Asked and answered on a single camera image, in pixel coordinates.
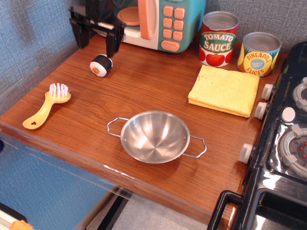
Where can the orange object at corner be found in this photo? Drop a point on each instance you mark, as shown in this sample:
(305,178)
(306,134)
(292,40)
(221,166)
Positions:
(21,225)

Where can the yellow dish brush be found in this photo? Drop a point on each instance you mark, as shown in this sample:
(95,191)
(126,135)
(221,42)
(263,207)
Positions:
(58,93)

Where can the black toy stove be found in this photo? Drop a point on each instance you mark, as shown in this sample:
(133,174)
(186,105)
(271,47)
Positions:
(275,184)

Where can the toy sushi roll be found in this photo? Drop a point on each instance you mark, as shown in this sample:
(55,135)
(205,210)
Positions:
(101,65)

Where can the tomato sauce can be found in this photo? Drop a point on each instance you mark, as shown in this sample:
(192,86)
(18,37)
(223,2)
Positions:
(218,36)

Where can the steel two-handled bowl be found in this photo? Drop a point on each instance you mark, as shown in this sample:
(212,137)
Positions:
(154,137)

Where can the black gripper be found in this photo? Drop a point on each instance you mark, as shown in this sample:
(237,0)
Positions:
(97,15)

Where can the folded yellow cloth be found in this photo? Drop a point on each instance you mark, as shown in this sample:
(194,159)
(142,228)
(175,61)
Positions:
(227,91)

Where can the pineapple slices can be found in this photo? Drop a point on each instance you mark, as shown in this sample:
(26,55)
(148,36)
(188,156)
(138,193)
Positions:
(258,53)

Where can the teal toy microwave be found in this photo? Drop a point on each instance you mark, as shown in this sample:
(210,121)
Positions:
(165,25)

